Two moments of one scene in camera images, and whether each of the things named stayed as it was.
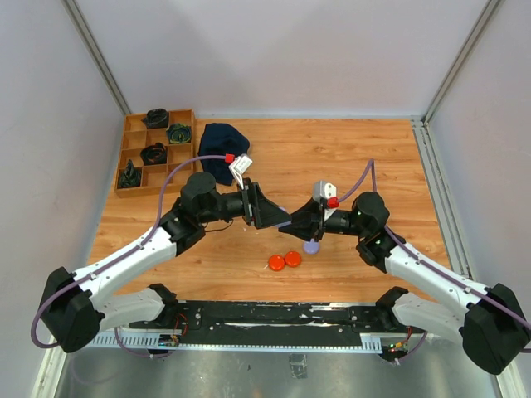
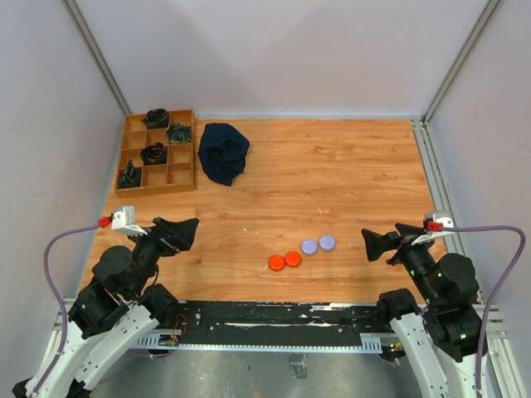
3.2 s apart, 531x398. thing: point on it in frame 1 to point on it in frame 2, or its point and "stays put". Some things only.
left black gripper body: [247, 195] to [148, 249]
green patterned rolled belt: [179, 133] stays put
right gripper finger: [309, 215] to [409, 230]
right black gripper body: [339, 222] to [416, 259]
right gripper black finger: [306, 227] to [377, 243]
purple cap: [284, 223] to [327, 243]
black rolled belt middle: [153, 154] stays put
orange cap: [276, 263] stays put
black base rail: [275, 322] stays put
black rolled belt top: [156, 118] stays put
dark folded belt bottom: [130, 176] stays put
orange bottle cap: [293, 259] stays put
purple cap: [312, 247] stays put
